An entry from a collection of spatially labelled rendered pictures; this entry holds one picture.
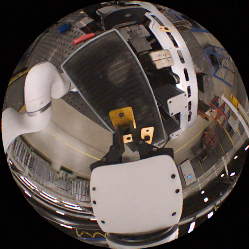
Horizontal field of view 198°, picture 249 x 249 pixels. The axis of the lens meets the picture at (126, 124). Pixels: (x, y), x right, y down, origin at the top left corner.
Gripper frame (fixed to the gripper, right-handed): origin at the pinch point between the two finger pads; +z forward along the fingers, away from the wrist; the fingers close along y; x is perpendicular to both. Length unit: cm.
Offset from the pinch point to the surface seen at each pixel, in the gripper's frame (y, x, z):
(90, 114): -32, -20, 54
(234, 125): 1014, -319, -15
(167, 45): 24.7, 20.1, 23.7
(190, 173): 332, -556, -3
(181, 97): 21.0, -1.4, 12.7
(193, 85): 41.0, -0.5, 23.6
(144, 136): 4.2, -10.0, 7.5
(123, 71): 2.2, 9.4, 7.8
